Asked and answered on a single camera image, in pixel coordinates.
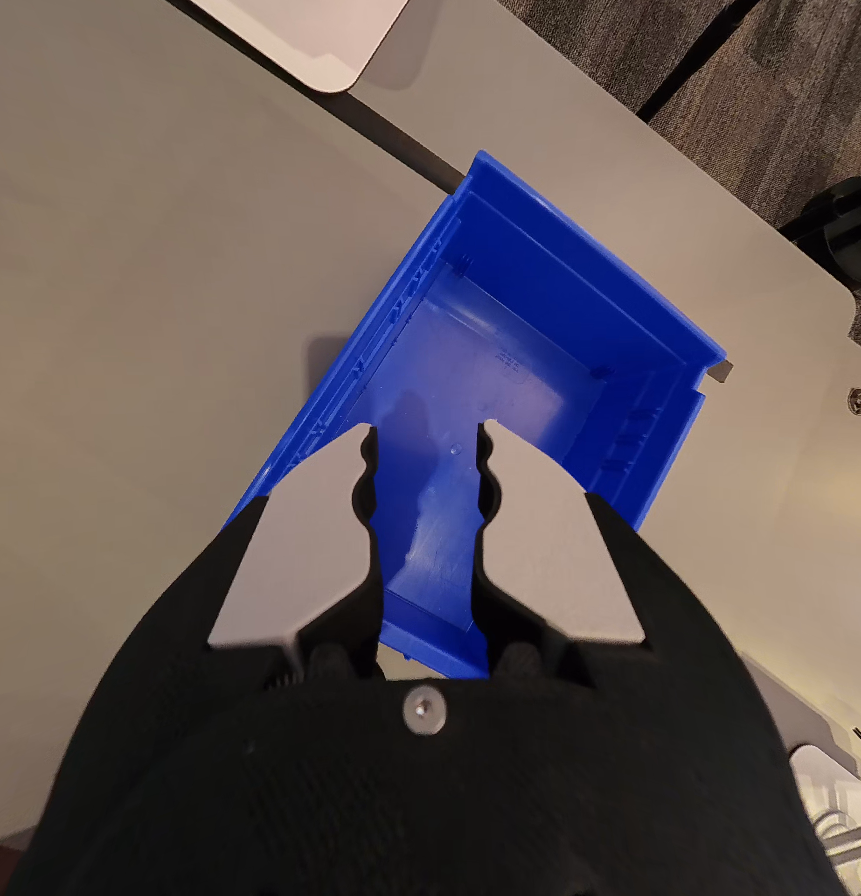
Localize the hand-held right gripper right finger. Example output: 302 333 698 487
472 419 647 680

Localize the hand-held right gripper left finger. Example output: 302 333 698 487
207 422 385 676

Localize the plain blue plastic bin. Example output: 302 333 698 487
221 149 727 681

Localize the white flat panel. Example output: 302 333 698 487
787 743 861 896

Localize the black sign stand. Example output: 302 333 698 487
779 175 861 284

